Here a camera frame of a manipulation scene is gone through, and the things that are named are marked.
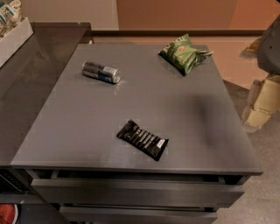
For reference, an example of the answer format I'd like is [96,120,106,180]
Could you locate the black snack bar wrapper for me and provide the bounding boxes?
[117,120,169,161]

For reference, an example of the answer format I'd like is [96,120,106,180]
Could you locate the dark grey drawer cabinet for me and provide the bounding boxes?
[12,44,262,214]

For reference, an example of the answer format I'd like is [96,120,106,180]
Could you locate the green chip bag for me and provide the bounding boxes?
[158,33,213,75]

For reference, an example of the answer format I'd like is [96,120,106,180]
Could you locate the upper grey drawer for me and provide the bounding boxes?
[32,179,243,207]

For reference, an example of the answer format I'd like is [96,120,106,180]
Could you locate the grey drawer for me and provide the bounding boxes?
[32,179,243,207]
[59,206,217,224]

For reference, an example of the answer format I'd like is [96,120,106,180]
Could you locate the dark side counter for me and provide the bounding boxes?
[0,22,92,224]

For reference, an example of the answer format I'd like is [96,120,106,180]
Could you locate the lower grey drawer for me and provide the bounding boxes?
[59,206,217,224]

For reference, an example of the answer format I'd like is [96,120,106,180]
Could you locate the cardboard box on floor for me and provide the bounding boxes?
[241,75,280,129]

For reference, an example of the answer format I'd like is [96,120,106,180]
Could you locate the dark grey object at right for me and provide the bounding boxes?
[257,15,280,75]

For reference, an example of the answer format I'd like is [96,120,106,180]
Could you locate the white box of snacks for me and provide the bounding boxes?
[0,0,33,67]

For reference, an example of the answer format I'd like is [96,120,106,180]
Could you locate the red object bottom left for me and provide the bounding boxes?
[0,204,18,224]

